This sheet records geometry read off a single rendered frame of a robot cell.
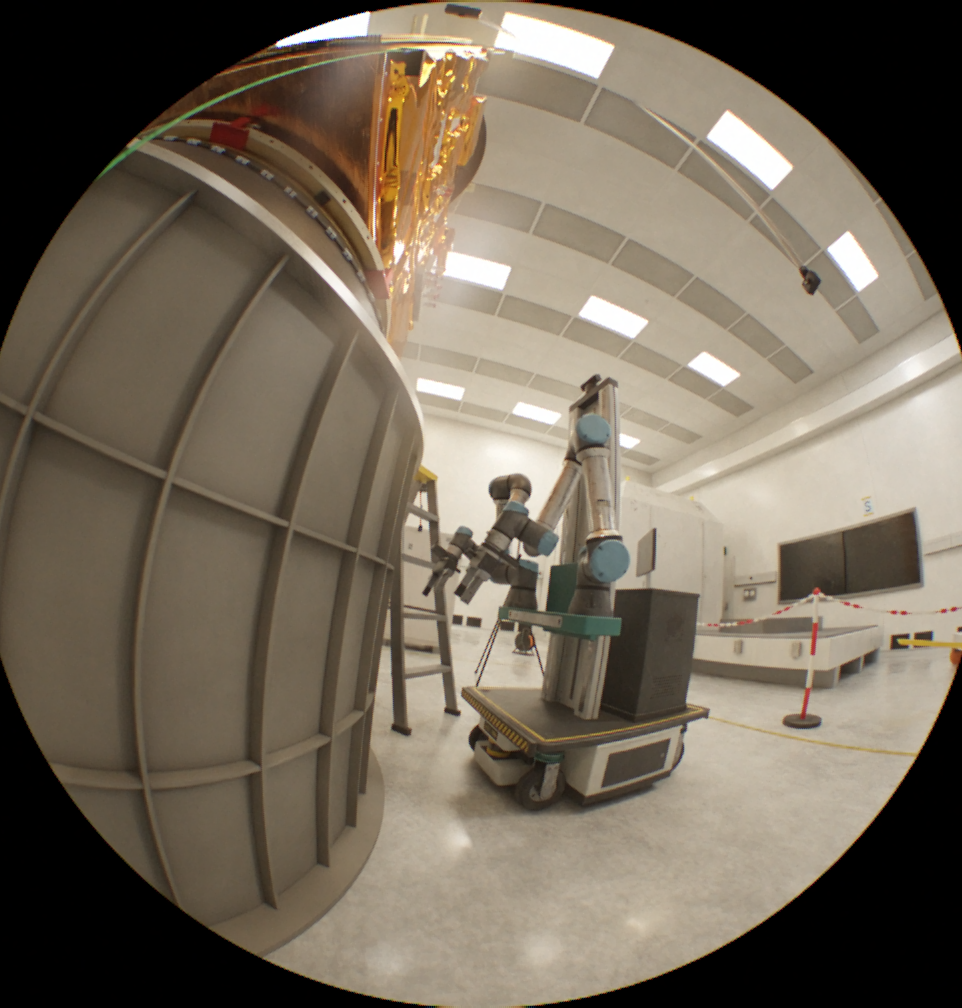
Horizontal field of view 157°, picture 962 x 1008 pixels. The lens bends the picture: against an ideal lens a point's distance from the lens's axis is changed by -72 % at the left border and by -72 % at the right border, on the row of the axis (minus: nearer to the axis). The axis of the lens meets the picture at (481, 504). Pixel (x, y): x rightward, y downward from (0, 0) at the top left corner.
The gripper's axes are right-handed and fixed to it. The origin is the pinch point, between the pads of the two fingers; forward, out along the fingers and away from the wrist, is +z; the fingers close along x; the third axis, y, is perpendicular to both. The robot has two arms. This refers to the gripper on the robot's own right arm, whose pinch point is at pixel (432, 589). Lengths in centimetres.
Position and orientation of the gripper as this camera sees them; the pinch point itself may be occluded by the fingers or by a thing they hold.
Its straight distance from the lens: 142.7
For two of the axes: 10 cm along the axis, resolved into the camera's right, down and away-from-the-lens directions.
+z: -4.2, 7.4, -5.2
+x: -4.9, 3.0, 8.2
